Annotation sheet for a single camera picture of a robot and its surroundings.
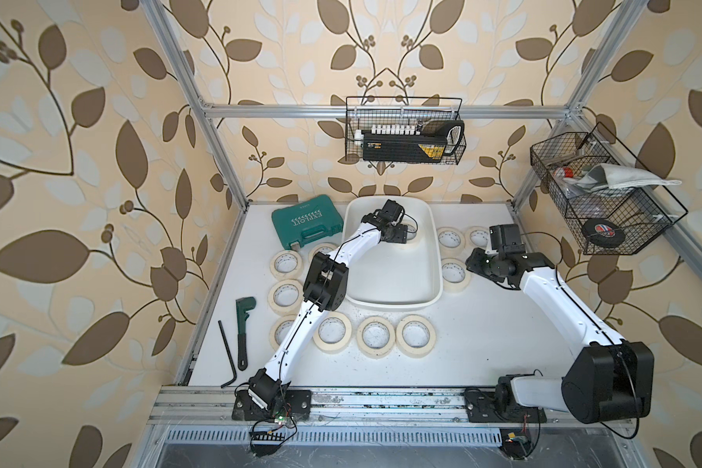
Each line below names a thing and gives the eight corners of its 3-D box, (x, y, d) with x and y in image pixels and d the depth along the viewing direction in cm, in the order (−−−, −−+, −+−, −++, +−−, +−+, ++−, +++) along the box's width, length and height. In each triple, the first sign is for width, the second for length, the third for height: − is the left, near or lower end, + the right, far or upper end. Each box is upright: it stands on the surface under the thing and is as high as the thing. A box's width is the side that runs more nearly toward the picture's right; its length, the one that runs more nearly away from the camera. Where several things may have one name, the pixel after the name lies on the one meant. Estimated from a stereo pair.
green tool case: (284, 253, 107) (282, 246, 103) (271, 218, 118) (268, 210, 114) (345, 231, 113) (345, 223, 110) (327, 200, 125) (326, 192, 121)
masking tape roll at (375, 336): (356, 359, 84) (356, 355, 81) (356, 320, 91) (356, 316, 89) (395, 359, 84) (396, 355, 81) (393, 320, 91) (393, 316, 89)
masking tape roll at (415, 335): (397, 358, 83) (398, 355, 81) (394, 318, 91) (395, 314, 89) (437, 358, 83) (439, 355, 81) (431, 318, 91) (432, 314, 89)
